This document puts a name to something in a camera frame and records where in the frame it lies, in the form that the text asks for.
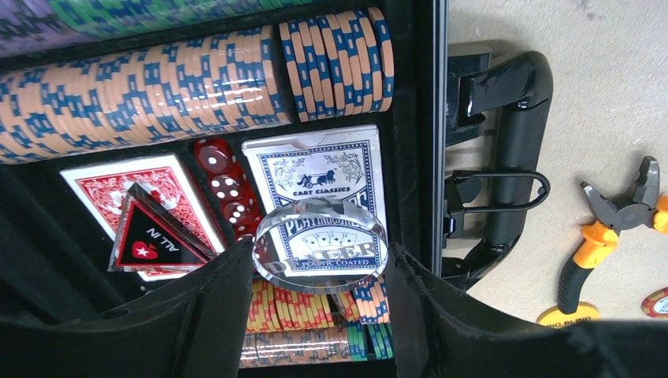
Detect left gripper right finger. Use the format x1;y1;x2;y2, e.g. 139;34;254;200
385;244;667;377

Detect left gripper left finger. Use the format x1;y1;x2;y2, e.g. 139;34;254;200
1;239;254;377

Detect red die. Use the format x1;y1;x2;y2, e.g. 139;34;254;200
222;202;262;225
210;175;247;201
194;139;237;175

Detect clear acrylic dealer button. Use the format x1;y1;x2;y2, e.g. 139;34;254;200
252;198;389;295

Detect blue playing card deck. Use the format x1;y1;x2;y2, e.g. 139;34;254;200
241;124;390;280

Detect bottom chip row brown green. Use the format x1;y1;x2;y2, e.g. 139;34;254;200
239;321;395;369

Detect all in triangle button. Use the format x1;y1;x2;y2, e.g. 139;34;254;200
107;183;217;273

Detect orange big blind button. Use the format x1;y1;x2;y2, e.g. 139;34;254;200
536;302;600;328

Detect red die in case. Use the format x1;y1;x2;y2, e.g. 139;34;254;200
222;202;262;225

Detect red playing card deck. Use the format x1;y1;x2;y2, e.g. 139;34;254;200
61;154;225;281

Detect orange black pliers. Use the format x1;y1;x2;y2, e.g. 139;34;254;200
557;156;667;314

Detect black poker chip case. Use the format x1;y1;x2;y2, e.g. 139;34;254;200
0;0;555;378

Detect red poker chip left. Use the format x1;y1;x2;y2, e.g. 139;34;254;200
640;287;668;318

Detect top chip row purple green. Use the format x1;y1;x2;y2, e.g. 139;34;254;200
1;0;307;58

